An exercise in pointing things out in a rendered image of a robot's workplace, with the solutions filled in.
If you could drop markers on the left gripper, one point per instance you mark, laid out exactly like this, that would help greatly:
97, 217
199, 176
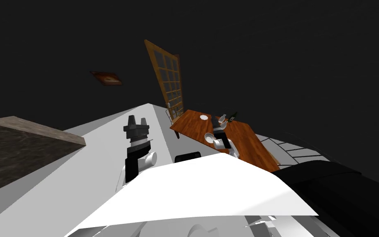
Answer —
136, 132

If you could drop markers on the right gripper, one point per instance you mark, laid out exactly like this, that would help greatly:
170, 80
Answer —
217, 125

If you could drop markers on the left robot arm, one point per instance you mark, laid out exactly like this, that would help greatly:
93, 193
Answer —
133, 164

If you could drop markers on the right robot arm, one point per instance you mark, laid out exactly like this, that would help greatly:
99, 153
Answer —
340, 197

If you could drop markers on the white bowl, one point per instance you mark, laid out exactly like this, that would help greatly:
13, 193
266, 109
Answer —
209, 138

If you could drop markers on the white plate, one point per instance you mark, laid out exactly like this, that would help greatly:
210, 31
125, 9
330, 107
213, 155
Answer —
204, 117

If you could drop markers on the dark green bottle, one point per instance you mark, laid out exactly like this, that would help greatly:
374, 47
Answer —
232, 117

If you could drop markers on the brown wooden table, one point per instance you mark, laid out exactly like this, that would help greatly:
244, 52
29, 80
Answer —
192, 126

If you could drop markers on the wooden framed glass door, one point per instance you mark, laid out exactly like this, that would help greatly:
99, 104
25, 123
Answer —
167, 80

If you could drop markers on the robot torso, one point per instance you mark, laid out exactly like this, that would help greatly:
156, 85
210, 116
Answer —
202, 187

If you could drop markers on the brown stone counter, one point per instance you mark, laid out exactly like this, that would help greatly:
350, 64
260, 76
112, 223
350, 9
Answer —
15, 154

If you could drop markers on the brown framed wall picture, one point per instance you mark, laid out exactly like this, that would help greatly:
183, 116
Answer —
107, 78

